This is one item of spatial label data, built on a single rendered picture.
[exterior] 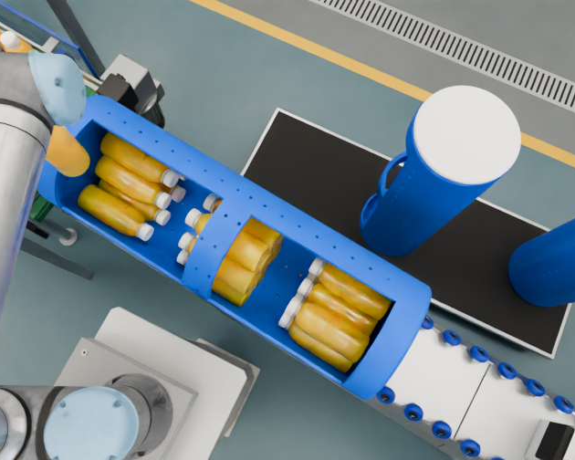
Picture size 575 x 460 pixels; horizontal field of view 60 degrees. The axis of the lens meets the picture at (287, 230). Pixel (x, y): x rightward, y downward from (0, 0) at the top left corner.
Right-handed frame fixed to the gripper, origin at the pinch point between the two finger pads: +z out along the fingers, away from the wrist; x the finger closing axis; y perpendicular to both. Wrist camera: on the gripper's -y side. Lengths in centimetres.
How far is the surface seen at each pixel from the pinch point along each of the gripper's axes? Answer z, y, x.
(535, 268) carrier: 105, 121, 68
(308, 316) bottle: 30, 57, 0
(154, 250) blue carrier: 41.7, 16.8, -5.1
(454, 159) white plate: 39, 68, 54
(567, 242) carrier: 82, 119, 72
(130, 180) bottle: 33.2, 4.8, 5.2
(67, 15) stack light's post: 52, -51, 41
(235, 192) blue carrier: 21.1, 30.7, 12.9
